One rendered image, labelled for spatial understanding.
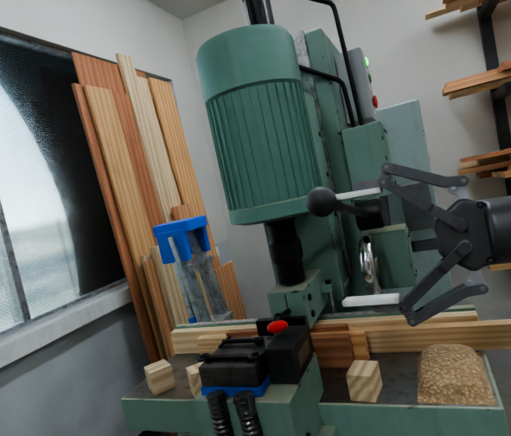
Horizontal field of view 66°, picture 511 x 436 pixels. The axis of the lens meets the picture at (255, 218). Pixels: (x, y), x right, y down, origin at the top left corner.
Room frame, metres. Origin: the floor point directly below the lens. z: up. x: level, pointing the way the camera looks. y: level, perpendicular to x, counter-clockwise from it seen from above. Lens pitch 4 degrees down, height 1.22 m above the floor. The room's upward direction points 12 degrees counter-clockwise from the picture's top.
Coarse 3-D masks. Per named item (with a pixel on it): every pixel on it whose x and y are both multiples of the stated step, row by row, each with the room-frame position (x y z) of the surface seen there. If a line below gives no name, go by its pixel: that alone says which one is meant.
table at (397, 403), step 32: (416, 352) 0.63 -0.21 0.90; (480, 352) 0.59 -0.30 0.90; (384, 384) 0.55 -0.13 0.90; (416, 384) 0.54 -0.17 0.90; (128, 416) 0.69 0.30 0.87; (160, 416) 0.66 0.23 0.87; (192, 416) 0.63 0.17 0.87; (352, 416) 0.52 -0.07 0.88; (384, 416) 0.51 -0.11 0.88; (416, 416) 0.49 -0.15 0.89; (448, 416) 0.47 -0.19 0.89; (480, 416) 0.46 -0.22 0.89
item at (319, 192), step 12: (312, 192) 0.44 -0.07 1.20; (324, 192) 0.43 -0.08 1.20; (312, 204) 0.43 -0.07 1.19; (324, 204) 0.43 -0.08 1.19; (336, 204) 0.49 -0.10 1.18; (348, 204) 0.57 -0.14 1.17; (360, 204) 0.78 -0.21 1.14; (372, 204) 0.77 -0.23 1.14; (324, 216) 0.44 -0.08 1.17; (360, 216) 0.77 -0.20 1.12; (372, 216) 0.76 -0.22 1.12; (384, 216) 0.79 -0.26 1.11; (360, 228) 0.78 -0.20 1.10; (372, 228) 0.78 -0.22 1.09
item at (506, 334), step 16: (496, 320) 0.60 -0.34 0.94; (208, 336) 0.80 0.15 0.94; (224, 336) 0.78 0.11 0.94; (368, 336) 0.66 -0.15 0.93; (384, 336) 0.65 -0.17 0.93; (400, 336) 0.64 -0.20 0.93; (416, 336) 0.63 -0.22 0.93; (432, 336) 0.62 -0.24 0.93; (448, 336) 0.61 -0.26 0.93; (464, 336) 0.60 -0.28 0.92; (480, 336) 0.59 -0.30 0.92; (496, 336) 0.58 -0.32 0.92; (208, 352) 0.79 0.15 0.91; (384, 352) 0.65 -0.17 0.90
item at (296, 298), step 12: (312, 276) 0.73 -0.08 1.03; (276, 288) 0.70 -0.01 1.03; (288, 288) 0.69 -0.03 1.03; (300, 288) 0.67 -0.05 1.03; (312, 288) 0.70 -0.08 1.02; (276, 300) 0.68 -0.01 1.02; (288, 300) 0.67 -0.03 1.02; (300, 300) 0.66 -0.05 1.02; (312, 300) 0.69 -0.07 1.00; (324, 300) 0.76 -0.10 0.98; (276, 312) 0.68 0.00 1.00; (300, 312) 0.66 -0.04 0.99; (312, 312) 0.67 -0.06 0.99; (312, 324) 0.67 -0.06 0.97
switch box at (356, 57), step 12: (360, 48) 0.90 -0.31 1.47; (336, 60) 0.92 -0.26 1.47; (360, 60) 0.90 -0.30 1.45; (360, 72) 0.90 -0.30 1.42; (348, 84) 0.91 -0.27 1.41; (360, 84) 0.90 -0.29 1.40; (360, 96) 0.90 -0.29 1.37; (372, 96) 0.95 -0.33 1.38; (372, 108) 0.90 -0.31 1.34; (348, 120) 0.92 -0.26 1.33; (372, 120) 0.95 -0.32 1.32
